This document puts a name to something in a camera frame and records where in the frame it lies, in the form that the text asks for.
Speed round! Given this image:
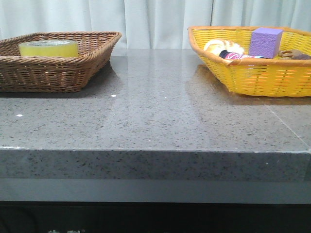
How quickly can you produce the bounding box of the croissant bread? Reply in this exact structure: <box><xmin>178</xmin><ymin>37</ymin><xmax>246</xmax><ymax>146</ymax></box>
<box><xmin>204</xmin><ymin>39</ymin><xmax>244</xmax><ymax>54</ymax></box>

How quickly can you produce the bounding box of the white curtain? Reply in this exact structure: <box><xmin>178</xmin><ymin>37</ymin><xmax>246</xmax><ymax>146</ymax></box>
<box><xmin>0</xmin><ymin>0</ymin><xmax>311</xmax><ymax>49</ymax></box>

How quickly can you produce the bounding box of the brown wicker basket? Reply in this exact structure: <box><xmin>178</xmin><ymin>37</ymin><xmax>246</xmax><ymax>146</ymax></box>
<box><xmin>0</xmin><ymin>31</ymin><xmax>122</xmax><ymax>93</ymax></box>

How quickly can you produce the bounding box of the brown toy animal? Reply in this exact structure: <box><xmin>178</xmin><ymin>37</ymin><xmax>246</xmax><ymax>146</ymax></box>
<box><xmin>278</xmin><ymin>50</ymin><xmax>311</xmax><ymax>60</ymax></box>

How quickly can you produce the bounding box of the purple foam cube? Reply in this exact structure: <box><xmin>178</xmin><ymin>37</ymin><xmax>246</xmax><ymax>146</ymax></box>
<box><xmin>248</xmin><ymin>28</ymin><xmax>283</xmax><ymax>59</ymax></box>

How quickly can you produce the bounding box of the yellow woven basket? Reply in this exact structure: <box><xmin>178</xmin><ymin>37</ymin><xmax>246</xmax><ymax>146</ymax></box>
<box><xmin>188</xmin><ymin>26</ymin><xmax>311</xmax><ymax>97</ymax></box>

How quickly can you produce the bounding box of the yellow clear tape roll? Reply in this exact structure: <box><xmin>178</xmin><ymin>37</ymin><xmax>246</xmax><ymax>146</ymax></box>
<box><xmin>18</xmin><ymin>39</ymin><xmax>79</xmax><ymax>57</ymax></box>

